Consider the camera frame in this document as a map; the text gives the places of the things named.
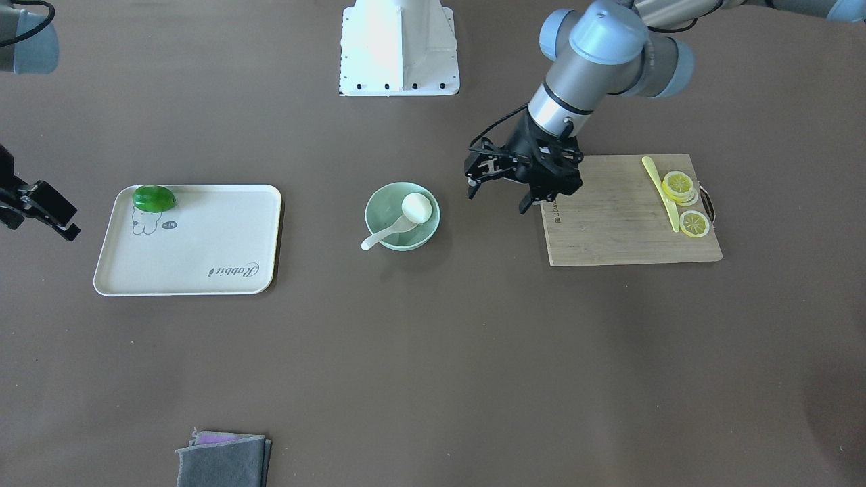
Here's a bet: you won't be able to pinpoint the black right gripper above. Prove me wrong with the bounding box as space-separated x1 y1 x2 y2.
1 147 81 241

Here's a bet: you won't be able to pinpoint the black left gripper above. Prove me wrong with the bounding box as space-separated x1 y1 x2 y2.
464 107 584 215

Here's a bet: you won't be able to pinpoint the white steamed bun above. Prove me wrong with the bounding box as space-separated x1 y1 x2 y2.
401 192 433 225

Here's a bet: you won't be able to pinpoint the white plastic spoon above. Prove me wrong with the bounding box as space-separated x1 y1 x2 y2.
360 215 417 250

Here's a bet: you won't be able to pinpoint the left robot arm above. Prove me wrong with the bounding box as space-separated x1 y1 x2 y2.
464 1 740 213

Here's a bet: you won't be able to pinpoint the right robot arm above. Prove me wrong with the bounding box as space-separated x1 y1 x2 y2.
1 1 81 241

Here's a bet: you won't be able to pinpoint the mint green bowl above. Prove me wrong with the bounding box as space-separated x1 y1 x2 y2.
364 181 441 252

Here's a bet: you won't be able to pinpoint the green lime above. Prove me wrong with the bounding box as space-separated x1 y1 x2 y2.
133 185 177 213

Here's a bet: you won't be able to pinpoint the wooden cutting board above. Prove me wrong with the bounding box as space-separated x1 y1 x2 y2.
539 155 723 267

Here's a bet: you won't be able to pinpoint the cream rabbit serving tray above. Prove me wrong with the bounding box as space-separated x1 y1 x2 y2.
93 184 283 296

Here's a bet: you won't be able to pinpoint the yellow plastic knife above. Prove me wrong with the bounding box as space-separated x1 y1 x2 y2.
641 156 680 233

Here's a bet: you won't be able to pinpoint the stacked lemon slices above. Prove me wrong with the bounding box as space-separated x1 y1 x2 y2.
662 170 699 207

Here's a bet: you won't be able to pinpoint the single lemon slice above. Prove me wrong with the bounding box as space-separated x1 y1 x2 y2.
679 210 712 238

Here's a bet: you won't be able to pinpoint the purple cloth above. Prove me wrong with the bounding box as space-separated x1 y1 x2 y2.
189 430 245 446

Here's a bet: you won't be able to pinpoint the folded grey cloth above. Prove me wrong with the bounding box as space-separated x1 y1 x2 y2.
175 434 271 486

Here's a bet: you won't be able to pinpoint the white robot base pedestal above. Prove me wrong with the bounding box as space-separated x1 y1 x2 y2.
338 1 461 97

